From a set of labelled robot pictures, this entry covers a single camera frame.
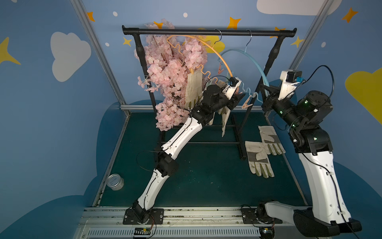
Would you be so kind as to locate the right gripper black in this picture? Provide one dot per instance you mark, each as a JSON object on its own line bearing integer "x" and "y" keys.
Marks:
{"x": 269, "y": 101}

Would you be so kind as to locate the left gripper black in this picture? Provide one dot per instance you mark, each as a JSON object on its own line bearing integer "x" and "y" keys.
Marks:
{"x": 234, "y": 100}

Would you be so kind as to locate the cream glove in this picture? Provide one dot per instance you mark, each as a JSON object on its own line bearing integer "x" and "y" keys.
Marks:
{"x": 258, "y": 160}
{"x": 194, "y": 89}
{"x": 225, "y": 113}
{"x": 271, "y": 141}
{"x": 221, "y": 84}

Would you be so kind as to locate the light blue clip hanger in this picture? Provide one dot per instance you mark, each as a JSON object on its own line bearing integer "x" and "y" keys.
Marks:
{"x": 249, "y": 71}

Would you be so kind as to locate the yellow clip hanger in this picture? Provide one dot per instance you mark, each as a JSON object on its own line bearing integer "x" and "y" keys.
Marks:
{"x": 193, "y": 51}

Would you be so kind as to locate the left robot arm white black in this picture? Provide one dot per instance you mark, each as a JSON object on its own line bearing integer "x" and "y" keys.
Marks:
{"x": 176, "y": 143}

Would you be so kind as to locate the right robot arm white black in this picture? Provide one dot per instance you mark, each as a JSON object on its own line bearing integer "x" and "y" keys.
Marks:
{"x": 328, "y": 216}

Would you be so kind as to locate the pink cherry blossom branch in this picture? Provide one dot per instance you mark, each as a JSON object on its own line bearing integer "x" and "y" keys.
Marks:
{"x": 166, "y": 75}

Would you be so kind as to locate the black clothes rack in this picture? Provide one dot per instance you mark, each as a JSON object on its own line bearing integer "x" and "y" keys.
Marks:
{"x": 281, "y": 35}

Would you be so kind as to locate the silver metal can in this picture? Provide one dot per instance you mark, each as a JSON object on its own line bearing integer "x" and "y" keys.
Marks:
{"x": 115, "y": 182}

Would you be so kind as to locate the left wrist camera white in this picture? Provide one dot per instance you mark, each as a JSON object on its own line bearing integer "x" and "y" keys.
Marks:
{"x": 232, "y": 87}

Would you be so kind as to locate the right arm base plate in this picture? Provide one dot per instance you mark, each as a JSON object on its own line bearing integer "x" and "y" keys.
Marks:
{"x": 254, "y": 215}

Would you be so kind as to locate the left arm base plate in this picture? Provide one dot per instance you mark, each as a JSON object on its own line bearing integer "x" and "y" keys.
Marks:
{"x": 154, "y": 216}

